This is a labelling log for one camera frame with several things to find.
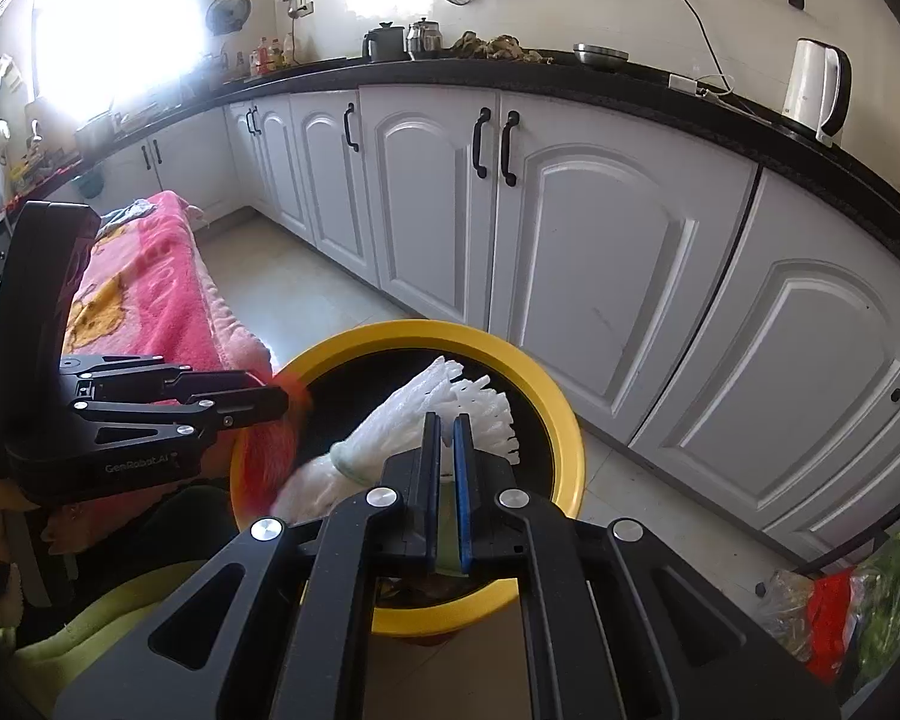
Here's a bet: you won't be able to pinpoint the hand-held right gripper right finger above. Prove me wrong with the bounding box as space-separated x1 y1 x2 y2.
452 412 845 720

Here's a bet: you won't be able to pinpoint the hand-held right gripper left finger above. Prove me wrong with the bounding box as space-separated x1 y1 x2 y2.
52 411 443 720

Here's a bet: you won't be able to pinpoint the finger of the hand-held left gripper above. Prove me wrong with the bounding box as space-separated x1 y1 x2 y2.
71 382 292 445
60 354 256 406

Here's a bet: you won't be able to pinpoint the red foam net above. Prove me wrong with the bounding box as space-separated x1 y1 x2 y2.
236 379 316 511

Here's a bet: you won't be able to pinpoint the white foam net bundle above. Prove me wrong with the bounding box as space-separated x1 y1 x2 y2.
274 356 522 526

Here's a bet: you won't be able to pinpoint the yellow rimmed bin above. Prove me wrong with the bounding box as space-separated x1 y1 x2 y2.
229 319 586 638

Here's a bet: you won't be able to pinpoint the pink printed blanket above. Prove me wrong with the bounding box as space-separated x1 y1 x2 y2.
60 190 275 391

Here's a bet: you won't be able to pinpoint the steel stockpot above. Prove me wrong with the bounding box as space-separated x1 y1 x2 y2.
73 111 117 155

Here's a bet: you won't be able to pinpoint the person's yellow green clothing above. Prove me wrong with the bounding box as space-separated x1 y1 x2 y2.
15 600 196 698

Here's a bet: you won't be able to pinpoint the bright window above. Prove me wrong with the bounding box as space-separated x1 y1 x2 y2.
30 0 203 121

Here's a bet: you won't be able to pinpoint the white lower cabinets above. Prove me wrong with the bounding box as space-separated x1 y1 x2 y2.
82 82 900 563

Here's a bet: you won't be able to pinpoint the group of condiment bottles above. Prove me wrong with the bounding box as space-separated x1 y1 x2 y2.
249 36 299 77

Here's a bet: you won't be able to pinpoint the black jug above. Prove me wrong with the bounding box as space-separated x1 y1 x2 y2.
362 22 407 63

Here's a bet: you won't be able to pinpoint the red plastic bag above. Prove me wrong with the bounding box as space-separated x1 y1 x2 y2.
802 566 860 683

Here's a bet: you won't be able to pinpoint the steel lidded pot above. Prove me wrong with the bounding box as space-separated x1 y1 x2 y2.
406 17 445 59

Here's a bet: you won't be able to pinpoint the crumpled brown rag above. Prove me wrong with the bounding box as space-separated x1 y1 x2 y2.
450 31 545 65

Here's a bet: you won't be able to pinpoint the green vegetable bag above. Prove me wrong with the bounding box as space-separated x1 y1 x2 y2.
851 532 900 691

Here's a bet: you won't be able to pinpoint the black kitchen countertop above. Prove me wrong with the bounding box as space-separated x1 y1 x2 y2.
7 49 900 278

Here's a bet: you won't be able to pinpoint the steel bowl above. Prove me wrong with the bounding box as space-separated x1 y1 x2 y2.
572 43 629 72

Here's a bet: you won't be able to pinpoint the white electric kettle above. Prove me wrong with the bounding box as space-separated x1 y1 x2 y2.
782 37 854 145

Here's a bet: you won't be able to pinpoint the small wall fan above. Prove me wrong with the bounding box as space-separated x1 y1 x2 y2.
205 0 252 35

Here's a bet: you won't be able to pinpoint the black power cable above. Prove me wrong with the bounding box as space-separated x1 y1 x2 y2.
667 0 736 98

